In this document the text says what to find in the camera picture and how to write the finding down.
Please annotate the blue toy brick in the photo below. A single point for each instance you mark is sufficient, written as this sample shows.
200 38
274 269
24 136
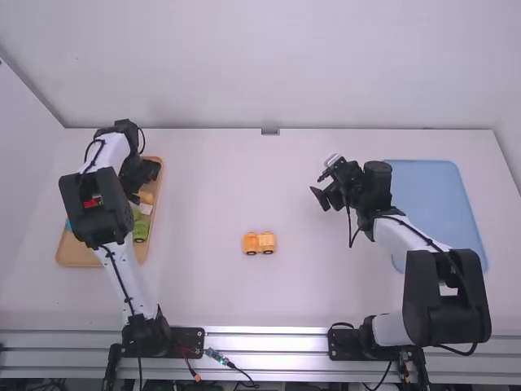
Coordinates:
69 226

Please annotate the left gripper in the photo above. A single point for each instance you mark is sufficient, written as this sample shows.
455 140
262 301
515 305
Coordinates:
140 171

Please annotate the yellow toy brick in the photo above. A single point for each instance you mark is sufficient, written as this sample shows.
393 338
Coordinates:
147 198

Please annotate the tan tray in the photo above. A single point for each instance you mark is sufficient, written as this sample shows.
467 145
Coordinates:
77 254

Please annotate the blue mat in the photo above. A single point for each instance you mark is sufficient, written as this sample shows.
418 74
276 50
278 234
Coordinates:
439 195

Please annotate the white toy brick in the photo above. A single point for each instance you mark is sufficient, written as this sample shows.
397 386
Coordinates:
147 209

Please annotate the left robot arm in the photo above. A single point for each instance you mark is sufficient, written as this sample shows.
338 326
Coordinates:
130 277

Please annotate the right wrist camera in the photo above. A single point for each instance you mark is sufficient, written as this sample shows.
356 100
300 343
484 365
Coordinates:
332 160

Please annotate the green toy brick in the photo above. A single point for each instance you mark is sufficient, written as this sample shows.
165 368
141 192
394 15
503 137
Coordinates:
142 232
137 214

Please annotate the silver rails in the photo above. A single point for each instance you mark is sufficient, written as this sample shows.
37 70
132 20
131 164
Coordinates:
264 346

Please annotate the yellow toy car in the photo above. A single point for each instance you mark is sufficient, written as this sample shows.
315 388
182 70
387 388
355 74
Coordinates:
260 242

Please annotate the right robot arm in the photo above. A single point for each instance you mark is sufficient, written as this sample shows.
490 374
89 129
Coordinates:
443 301

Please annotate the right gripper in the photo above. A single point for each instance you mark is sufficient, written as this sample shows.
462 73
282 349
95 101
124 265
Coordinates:
346 185

